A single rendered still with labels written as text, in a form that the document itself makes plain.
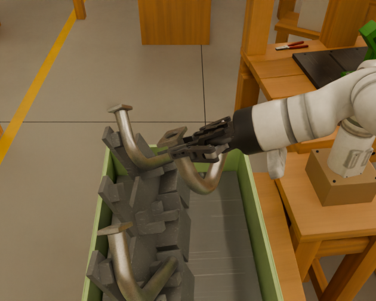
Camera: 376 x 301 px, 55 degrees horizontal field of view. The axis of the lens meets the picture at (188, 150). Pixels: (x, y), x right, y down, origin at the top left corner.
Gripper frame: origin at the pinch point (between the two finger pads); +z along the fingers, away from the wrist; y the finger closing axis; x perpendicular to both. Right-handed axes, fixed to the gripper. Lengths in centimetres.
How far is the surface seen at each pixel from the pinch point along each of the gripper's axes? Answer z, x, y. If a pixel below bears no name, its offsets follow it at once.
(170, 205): 19.7, 22.3, -18.6
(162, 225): 15.1, 18.9, -5.1
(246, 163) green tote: 2.1, 23.5, -36.3
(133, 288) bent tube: 10.6, 16.2, 15.7
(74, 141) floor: 148, 30, -136
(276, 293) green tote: -5.4, 37.8, -2.4
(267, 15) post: -4, -6, -108
